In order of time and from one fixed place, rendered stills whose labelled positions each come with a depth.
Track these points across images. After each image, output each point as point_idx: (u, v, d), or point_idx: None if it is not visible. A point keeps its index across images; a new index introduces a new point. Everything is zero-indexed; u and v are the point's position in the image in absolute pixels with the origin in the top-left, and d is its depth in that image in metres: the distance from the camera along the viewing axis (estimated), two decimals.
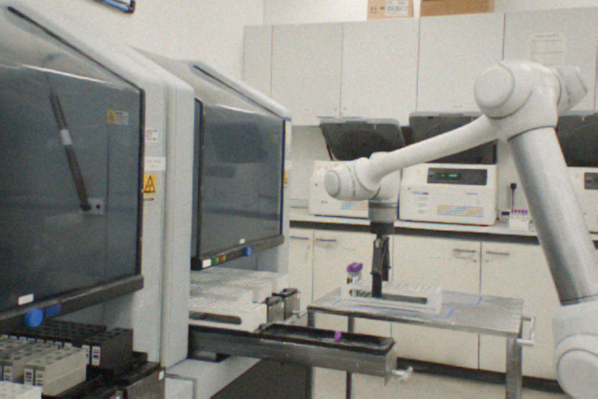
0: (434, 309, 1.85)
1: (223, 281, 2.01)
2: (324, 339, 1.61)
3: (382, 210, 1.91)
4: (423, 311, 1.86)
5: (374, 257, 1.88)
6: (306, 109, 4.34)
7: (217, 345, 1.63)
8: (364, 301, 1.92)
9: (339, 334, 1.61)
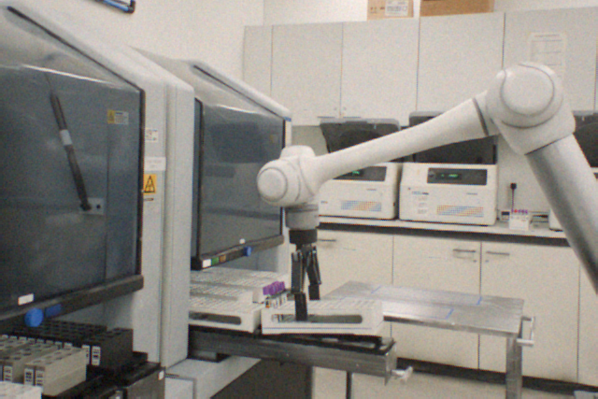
0: None
1: (223, 281, 2.01)
2: (324, 339, 1.61)
3: (299, 215, 1.58)
4: (359, 333, 1.52)
5: (292, 272, 1.55)
6: (306, 109, 4.34)
7: (217, 345, 1.63)
8: (290, 327, 1.58)
9: (342, 334, 1.61)
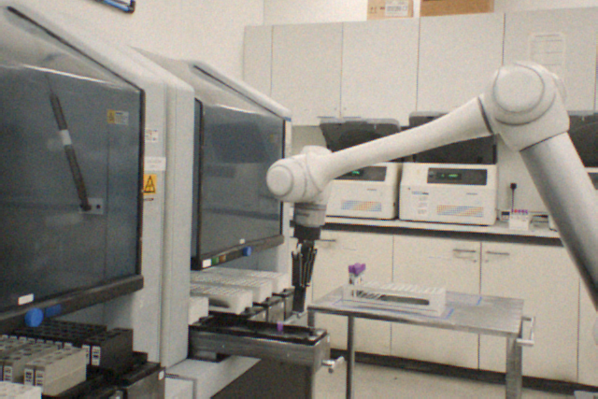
0: (436, 311, 1.83)
1: (223, 281, 2.01)
2: (261, 331, 1.67)
3: None
4: (425, 313, 1.84)
5: (311, 265, 1.75)
6: (306, 109, 4.34)
7: None
8: (366, 302, 1.91)
9: (282, 325, 1.68)
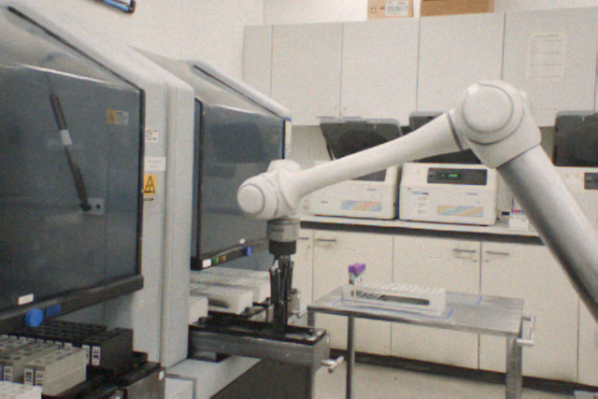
0: (436, 311, 1.83)
1: (223, 281, 2.01)
2: (260, 331, 1.67)
3: None
4: (425, 313, 1.84)
5: (290, 279, 1.74)
6: (306, 109, 4.34)
7: None
8: (366, 302, 1.91)
9: None
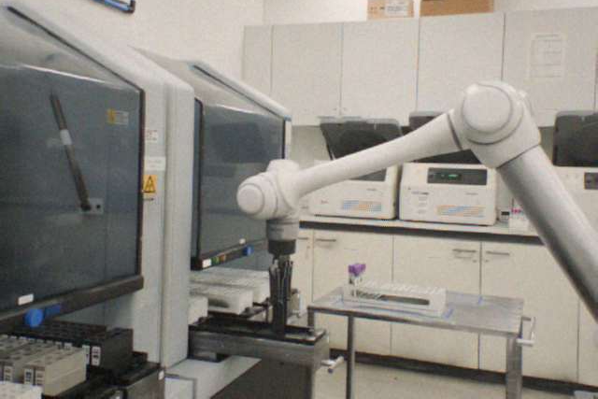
0: (436, 311, 1.83)
1: (223, 281, 2.01)
2: (260, 331, 1.67)
3: None
4: (425, 313, 1.84)
5: (290, 278, 1.74)
6: (306, 109, 4.34)
7: None
8: (366, 302, 1.91)
9: None
